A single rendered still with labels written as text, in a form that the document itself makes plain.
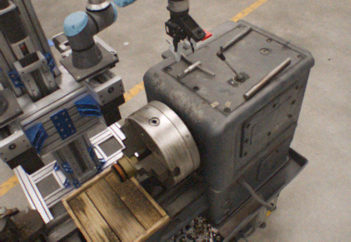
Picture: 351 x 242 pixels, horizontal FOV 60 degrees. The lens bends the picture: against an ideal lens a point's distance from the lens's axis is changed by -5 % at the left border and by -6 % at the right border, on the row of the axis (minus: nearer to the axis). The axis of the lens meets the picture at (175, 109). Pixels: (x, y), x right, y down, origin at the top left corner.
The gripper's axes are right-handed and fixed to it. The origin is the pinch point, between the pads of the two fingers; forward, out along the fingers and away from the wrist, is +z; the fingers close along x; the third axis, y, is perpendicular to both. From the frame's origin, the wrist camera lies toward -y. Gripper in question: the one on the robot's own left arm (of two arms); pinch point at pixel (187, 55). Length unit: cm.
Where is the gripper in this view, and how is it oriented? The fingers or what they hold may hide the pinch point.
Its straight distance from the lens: 127.1
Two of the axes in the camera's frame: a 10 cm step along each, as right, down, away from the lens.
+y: -6.3, -5.1, 5.9
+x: -7.7, 5.0, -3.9
